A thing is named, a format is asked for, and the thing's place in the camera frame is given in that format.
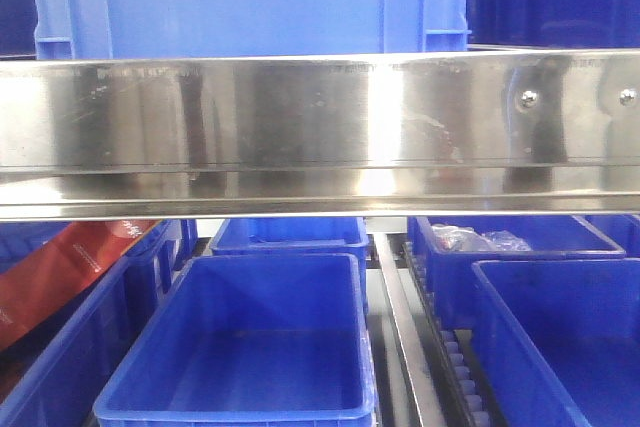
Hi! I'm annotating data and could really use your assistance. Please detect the blue bin centre back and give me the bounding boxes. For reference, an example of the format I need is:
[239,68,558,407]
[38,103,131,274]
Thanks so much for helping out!
[205,217,369,265]

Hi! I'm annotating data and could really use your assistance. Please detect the blue bin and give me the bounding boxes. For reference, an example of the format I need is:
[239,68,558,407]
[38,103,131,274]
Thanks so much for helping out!
[94,254,377,426]
[205,217,369,265]
[407,215,626,330]
[1,220,198,426]
[472,259,639,426]

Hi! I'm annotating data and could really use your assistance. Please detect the blue bin right back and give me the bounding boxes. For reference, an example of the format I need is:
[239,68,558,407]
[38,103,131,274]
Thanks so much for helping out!
[407,215,626,330]

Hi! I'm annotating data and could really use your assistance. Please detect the blue bin centre front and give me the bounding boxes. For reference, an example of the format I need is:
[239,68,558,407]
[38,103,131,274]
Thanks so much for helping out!
[94,254,377,426]

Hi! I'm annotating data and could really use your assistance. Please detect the stainless steel shelf beam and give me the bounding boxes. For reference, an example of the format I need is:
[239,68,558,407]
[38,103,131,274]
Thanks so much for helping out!
[1,49,639,221]

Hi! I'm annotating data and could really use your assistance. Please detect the blue bin right front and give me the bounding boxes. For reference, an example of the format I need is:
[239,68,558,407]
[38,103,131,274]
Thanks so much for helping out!
[472,259,639,426]

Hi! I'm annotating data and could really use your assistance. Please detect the blue crate on upper shelf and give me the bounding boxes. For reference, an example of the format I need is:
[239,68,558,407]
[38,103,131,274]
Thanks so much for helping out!
[34,0,469,59]

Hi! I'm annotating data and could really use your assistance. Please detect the blue bin left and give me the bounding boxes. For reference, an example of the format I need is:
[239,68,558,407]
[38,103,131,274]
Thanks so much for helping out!
[1,220,198,426]

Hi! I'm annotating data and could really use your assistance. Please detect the plastic bagged parts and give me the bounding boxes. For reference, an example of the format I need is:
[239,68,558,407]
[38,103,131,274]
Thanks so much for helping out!
[433,224,532,252]

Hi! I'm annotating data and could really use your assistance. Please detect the steel roller track divider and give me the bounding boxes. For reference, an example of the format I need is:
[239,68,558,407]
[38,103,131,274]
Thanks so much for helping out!
[373,233,447,426]

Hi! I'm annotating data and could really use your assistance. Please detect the red packaging bag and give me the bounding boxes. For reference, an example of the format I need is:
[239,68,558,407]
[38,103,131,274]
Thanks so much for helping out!
[1,220,159,349]

